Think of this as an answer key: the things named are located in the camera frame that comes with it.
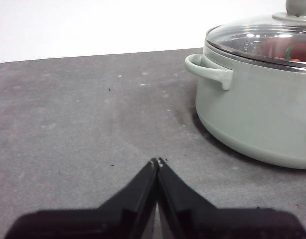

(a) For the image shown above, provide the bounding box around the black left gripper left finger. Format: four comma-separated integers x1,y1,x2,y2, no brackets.
5,157,160,239

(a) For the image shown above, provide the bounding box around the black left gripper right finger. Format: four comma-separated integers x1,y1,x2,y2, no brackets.
156,156,306,239

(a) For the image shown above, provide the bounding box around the orange pumpkin with green stem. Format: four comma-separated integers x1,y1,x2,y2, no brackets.
261,39,306,63

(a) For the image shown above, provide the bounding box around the glass lid with green knob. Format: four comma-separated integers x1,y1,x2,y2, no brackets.
204,0,306,73

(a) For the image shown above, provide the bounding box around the pale green electric pot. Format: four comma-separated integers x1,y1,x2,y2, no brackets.
184,53,306,170

